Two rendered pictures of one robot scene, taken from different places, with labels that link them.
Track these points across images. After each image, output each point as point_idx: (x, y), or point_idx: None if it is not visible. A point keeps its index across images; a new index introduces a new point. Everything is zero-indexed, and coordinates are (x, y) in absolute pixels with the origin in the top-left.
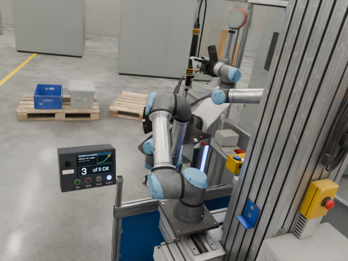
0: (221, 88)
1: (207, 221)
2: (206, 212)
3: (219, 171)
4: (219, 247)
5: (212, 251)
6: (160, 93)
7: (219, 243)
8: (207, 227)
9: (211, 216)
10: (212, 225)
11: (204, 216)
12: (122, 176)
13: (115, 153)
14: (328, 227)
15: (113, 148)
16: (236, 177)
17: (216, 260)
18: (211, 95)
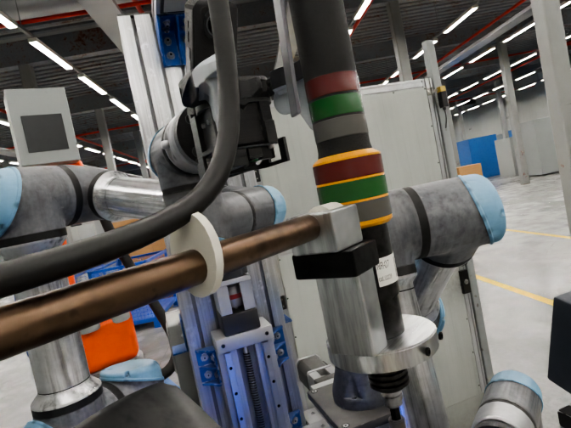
0: (242, 188)
1: (327, 390)
2: (326, 402)
3: None
4: (311, 415)
5: (326, 384)
6: (448, 178)
7: (308, 420)
8: (329, 384)
9: (318, 399)
10: (321, 387)
11: (332, 396)
12: (566, 415)
13: (553, 306)
14: (176, 322)
15: (557, 295)
16: (267, 323)
17: (322, 379)
18: (160, 411)
